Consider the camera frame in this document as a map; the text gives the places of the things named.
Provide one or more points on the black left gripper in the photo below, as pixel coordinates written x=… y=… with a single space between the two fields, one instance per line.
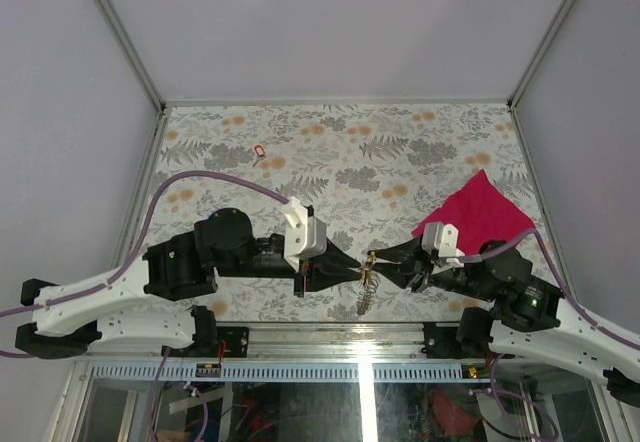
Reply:
x=332 y=268

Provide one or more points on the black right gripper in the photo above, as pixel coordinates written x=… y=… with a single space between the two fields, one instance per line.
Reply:
x=409 y=264

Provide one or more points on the yellow tagged key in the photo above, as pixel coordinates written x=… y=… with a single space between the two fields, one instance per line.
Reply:
x=367 y=267

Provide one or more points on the large keyring with yellow grip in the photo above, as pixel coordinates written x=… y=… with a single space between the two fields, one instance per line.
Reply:
x=366 y=297

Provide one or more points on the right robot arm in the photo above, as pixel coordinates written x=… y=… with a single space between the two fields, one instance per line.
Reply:
x=524 y=316

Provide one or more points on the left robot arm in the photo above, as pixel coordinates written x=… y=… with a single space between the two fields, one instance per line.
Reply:
x=97 y=314

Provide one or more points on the pink cloth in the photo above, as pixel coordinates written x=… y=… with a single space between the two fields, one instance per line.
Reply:
x=480 y=213

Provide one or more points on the floral tablecloth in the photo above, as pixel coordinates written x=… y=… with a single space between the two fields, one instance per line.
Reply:
x=372 y=172

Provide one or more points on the red tagged key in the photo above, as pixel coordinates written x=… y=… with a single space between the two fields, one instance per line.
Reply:
x=260 y=154

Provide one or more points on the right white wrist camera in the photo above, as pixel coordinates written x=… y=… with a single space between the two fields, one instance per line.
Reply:
x=439 y=241

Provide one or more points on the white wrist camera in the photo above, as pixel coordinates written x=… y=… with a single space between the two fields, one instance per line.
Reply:
x=439 y=241
x=305 y=235

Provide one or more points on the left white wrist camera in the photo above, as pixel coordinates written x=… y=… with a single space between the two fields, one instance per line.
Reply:
x=305 y=235

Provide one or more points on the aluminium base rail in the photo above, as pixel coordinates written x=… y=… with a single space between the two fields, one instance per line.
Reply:
x=277 y=342

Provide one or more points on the white slotted cable duct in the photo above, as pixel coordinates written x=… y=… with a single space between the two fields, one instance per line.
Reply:
x=279 y=372

